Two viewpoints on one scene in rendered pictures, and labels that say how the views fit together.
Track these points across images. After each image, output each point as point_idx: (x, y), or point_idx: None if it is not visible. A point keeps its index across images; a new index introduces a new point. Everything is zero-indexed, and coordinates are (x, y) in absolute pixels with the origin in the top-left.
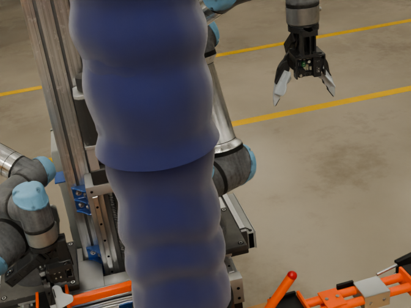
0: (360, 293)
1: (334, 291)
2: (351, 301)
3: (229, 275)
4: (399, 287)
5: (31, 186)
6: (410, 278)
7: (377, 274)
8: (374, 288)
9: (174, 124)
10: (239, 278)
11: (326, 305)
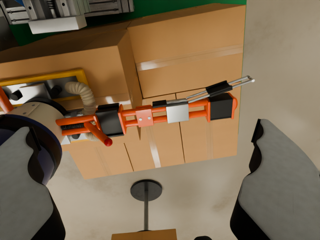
0: (167, 117)
1: (149, 112)
2: (157, 122)
3: (64, 22)
4: (197, 116)
5: None
6: (208, 116)
7: (188, 103)
8: (179, 116)
9: None
10: (75, 29)
11: (138, 125)
